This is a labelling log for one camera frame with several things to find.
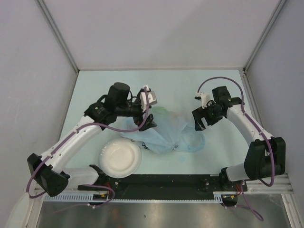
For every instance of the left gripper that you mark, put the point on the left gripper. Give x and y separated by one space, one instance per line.
138 119

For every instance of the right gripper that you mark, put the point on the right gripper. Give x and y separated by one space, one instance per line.
202 113

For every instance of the light blue plastic bag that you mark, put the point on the light blue plastic bag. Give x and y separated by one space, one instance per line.
172 133

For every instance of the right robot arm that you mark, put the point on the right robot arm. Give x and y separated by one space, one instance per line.
265 157

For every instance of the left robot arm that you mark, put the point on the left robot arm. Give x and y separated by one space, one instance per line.
47 169

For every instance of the white paper plate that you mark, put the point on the white paper plate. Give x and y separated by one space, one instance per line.
120 158

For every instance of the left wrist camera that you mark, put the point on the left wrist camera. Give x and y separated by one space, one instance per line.
147 97

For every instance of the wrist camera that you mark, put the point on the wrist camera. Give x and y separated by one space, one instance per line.
147 97
205 98

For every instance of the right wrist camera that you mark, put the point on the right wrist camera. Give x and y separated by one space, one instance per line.
205 98

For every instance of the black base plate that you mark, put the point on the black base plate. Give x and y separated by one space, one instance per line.
168 187

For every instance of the white cable duct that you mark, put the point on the white cable duct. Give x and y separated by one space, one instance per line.
97 198

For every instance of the aluminium rail frame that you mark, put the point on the aluminium rail frame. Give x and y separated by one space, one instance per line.
281 185

